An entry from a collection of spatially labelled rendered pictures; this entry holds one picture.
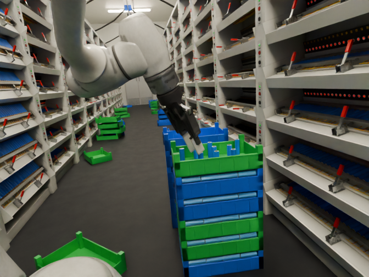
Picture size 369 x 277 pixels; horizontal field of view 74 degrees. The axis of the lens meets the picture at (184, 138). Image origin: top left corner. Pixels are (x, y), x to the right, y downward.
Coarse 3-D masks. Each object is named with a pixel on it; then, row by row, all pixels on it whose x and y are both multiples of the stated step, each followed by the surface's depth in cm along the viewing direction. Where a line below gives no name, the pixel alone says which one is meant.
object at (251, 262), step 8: (256, 256) 91; (184, 264) 89; (200, 264) 90; (208, 264) 89; (216, 264) 90; (224, 264) 90; (232, 264) 91; (240, 264) 91; (248, 264) 92; (256, 264) 92; (184, 272) 89; (192, 272) 90; (200, 272) 90; (208, 272) 90; (216, 272) 91; (224, 272) 91; (232, 272) 91
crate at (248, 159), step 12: (204, 144) 100; (216, 144) 101; (240, 144) 100; (192, 156) 101; (204, 156) 100; (228, 156) 81; (240, 156) 82; (252, 156) 82; (180, 168) 81; (192, 168) 81; (204, 168) 81; (216, 168) 82; (228, 168) 82; (240, 168) 83; (252, 168) 83
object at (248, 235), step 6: (240, 234) 90; (246, 234) 90; (252, 234) 90; (192, 240) 88; (198, 240) 88; (204, 240) 88; (210, 240) 88; (216, 240) 89; (222, 240) 89; (228, 240) 90
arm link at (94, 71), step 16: (64, 0) 40; (80, 0) 42; (64, 16) 44; (80, 16) 45; (64, 32) 47; (80, 32) 49; (64, 48) 52; (80, 48) 54; (96, 48) 62; (80, 64) 58; (96, 64) 61; (112, 64) 64; (80, 80) 63; (96, 80) 63; (112, 80) 65; (128, 80) 69; (80, 96) 69; (96, 96) 70
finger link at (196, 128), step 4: (192, 108) 71; (184, 112) 71; (188, 112) 71; (192, 112) 72; (188, 116) 72; (192, 116) 73; (188, 120) 72; (192, 120) 73; (196, 120) 74; (188, 124) 74; (192, 124) 73; (196, 124) 74; (192, 128) 74; (196, 128) 75; (192, 132) 75; (196, 132) 75; (200, 132) 76; (196, 136) 75
